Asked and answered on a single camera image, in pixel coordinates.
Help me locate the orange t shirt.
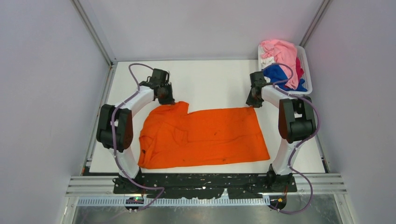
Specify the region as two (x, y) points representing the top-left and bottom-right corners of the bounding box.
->
(138, 101), (270, 169)

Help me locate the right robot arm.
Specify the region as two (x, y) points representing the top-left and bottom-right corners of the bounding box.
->
(246, 71), (317, 192)

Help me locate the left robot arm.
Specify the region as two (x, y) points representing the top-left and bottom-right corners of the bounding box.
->
(96, 69), (175, 193)

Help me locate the blue t shirt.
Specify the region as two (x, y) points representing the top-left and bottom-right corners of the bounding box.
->
(263, 65), (308, 92)

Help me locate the white t shirt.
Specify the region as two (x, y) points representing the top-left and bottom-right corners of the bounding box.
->
(260, 56), (276, 70)

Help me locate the crimson t shirt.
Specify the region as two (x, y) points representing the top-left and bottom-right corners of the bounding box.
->
(296, 57), (304, 80)

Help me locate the white plastic laundry basket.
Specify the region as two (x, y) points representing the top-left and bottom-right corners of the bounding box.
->
(258, 44), (313, 95)

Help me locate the pink t shirt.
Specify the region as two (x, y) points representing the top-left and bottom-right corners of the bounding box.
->
(260, 39), (299, 90)

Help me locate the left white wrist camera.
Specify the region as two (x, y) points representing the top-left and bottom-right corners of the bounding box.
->
(166, 71), (170, 84)

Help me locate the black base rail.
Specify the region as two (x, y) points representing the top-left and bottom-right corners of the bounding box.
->
(113, 173), (297, 199)

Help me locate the white slotted cable duct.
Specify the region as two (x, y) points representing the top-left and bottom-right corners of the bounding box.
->
(77, 196), (270, 207)

